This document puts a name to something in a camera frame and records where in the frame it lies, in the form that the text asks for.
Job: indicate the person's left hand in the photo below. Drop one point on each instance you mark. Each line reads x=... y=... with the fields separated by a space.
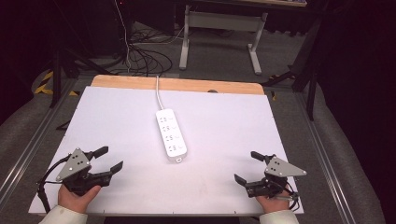
x=76 y=199

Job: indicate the black metal stand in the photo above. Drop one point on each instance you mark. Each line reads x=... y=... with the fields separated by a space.
x=306 y=62

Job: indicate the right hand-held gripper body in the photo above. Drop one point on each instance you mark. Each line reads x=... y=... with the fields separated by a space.
x=274 y=179

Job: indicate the person's right hand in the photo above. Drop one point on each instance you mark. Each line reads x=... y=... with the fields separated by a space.
x=274 y=202

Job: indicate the white table frame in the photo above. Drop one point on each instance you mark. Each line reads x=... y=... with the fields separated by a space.
x=222 y=34

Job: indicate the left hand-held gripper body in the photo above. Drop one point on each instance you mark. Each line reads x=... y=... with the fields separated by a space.
x=75 y=169

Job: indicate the white board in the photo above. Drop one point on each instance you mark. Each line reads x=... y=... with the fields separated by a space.
x=168 y=149

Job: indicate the black tripod stand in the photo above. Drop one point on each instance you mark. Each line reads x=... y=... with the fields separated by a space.
x=67 y=59

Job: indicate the white power strip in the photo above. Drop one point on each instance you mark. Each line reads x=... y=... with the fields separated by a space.
x=171 y=134

